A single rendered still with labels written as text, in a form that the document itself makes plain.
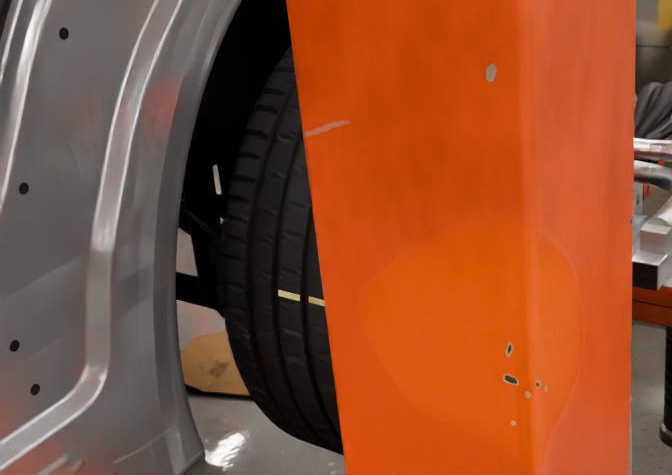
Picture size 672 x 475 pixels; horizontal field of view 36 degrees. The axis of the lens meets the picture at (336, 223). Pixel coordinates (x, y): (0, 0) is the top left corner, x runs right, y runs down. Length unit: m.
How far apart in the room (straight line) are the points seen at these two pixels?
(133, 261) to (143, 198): 0.07
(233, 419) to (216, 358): 0.28
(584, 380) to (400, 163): 0.20
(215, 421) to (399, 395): 1.95
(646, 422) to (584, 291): 1.86
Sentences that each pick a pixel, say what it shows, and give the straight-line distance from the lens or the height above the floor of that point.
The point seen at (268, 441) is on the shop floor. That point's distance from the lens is 2.54.
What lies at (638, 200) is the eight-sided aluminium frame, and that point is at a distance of 1.61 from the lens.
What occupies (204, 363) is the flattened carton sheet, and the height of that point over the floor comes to 0.02.
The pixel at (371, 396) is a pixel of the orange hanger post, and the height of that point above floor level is 1.08.
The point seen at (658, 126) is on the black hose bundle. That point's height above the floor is 1.01.
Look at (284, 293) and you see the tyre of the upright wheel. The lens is 1.21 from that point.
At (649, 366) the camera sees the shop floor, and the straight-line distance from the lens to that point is 2.73.
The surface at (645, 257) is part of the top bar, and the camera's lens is 1.10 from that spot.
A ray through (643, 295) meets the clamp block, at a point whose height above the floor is 0.93.
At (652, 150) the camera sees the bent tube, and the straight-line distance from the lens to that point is 1.30.
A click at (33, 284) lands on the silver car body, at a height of 1.05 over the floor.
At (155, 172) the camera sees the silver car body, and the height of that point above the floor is 1.11.
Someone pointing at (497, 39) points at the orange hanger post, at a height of 1.33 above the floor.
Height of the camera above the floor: 1.48
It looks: 25 degrees down
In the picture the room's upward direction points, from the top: 7 degrees counter-clockwise
